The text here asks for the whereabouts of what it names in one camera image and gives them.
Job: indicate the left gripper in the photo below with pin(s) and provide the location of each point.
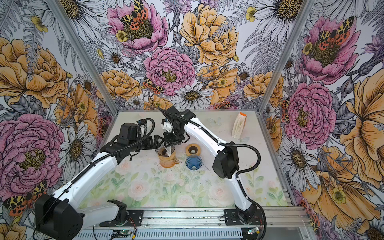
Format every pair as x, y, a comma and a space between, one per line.
156, 140

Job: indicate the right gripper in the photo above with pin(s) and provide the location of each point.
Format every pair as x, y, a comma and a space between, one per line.
170, 141

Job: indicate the grey glass dripper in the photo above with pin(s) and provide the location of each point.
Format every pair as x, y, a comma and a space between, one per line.
161, 151

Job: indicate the orange glass pitcher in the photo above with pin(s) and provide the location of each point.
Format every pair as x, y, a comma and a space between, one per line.
169, 162

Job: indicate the blue glass dripper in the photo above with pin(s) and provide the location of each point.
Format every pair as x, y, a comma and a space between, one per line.
194, 162

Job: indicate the white coffee filter stack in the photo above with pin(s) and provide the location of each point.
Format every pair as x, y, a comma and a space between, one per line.
239, 125

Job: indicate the single white coffee filter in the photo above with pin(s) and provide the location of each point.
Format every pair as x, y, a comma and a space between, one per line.
169, 150

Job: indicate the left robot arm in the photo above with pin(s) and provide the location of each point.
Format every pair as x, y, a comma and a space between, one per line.
58, 215

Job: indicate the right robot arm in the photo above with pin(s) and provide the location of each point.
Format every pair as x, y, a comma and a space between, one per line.
226, 162

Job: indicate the green circuit board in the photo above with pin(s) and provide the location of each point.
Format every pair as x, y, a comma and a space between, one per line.
121, 234

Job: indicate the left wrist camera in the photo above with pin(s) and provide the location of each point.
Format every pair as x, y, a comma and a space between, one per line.
129, 134

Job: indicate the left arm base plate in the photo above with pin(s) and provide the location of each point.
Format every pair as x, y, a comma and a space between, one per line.
134, 218

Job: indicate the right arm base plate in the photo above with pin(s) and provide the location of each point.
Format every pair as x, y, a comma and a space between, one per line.
234, 217

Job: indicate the white vented cable duct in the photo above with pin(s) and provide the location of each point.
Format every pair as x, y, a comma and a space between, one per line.
166, 234

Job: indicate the aluminium mounting rail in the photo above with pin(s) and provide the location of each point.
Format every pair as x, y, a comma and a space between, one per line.
188, 218

